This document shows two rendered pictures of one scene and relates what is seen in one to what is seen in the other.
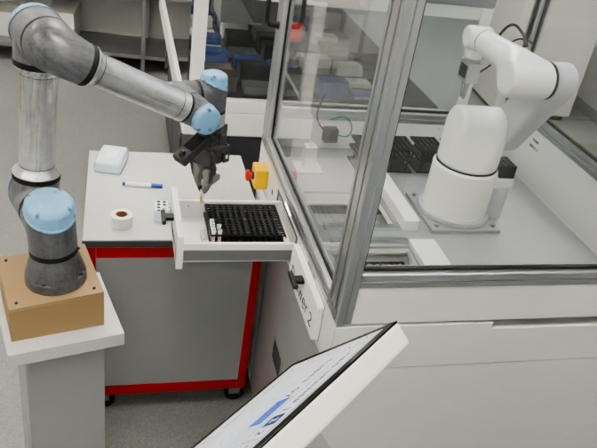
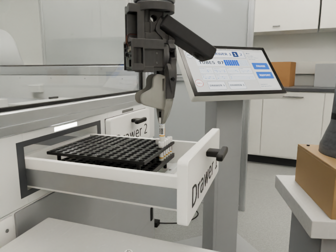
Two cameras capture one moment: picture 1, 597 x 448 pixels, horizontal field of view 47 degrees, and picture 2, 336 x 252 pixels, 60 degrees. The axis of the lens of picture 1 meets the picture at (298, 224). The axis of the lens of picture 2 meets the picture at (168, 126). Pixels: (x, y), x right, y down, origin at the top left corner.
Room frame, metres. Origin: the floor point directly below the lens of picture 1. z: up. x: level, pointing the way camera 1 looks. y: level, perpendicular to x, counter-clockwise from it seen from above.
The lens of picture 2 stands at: (2.21, 0.64, 1.06)
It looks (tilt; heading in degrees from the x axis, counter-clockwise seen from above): 10 degrees down; 217
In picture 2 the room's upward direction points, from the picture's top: straight up
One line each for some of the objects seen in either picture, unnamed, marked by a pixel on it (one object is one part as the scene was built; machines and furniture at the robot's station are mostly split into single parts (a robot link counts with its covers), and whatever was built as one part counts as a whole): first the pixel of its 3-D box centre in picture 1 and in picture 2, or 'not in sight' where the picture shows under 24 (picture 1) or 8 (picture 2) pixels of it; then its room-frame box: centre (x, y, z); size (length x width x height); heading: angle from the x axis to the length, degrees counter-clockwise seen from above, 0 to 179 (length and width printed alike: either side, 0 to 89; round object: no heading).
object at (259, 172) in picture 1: (258, 175); not in sight; (2.12, 0.16, 0.88); 0.07 x 0.05 x 0.07; 17
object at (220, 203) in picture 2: not in sight; (226, 177); (0.83, 0.00, 0.51); 0.50 x 0.45 x 1.02; 58
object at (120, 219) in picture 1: (121, 219); not in sight; (1.85, 0.56, 0.78); 0.07 x 0.07 x 0.04
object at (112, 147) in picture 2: (242, 228); (115, 159); (1.78, 0.16, 0.87); 0.22 x 0.18 x 0.06; 107
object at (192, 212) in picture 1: (246, 229); (112, 161); (1.78, 0.15, 0.86); 0.40 x 0.26 x 0.06; 107
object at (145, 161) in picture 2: (210, 220); (157, 151); (1.75, 0.26, 0.90); 0.18 x 0.02 x 0.01; 17
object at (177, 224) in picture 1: (176, 226); (202, 167); (1.72, 0.35, 0.87); 0.29 x 0.02 x 0.11; 17
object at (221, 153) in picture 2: (167, 217); (216, 152); (1.71, 0.38, 0.91); 0.07 x 0.04 x 0.01; 17
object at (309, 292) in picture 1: (305, 289); (130, 129); (1.51, -0.05, 0.87); 0.29 x 0.02 x 0.11; 17
